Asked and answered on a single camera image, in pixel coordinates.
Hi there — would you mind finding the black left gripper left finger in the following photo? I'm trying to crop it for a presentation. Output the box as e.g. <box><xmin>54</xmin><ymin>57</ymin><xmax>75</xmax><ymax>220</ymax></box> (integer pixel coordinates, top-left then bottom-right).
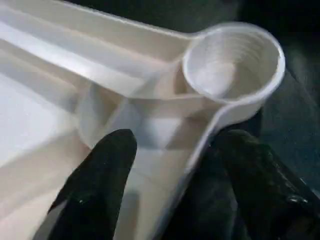
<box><xmin>46</xmin><ymin>128</ymin><xmax>138</xmax><ymax>240</ymax></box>

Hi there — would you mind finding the white plastic table top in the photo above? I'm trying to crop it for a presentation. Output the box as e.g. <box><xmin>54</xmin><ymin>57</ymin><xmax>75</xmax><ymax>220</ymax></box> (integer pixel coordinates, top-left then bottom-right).
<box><xmin>0</xmin><ymin>0</ymin><xmax>286</xmax><ymax>240</ymax></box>

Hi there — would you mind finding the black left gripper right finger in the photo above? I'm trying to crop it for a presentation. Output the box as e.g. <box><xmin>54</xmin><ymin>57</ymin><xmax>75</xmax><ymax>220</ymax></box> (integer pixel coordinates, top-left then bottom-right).
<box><xmin>213</xmin><ymin>129</ymin><xmax>320</xmax><ymax>240</ymax></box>

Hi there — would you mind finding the black work mat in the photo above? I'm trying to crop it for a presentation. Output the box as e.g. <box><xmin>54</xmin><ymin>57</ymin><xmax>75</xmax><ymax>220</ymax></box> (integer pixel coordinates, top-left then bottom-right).
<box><xmin>62</xmin><ymin>0</ymin><xmax>320</xmax><ymax>240</ymax></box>

